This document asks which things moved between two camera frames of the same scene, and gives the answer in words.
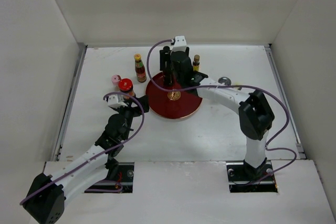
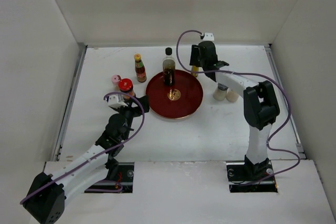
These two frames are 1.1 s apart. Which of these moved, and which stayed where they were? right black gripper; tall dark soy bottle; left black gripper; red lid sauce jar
Moved: right black gripper
Stayed: left black gripper; tall dark soy bottle; red lid sauce jar
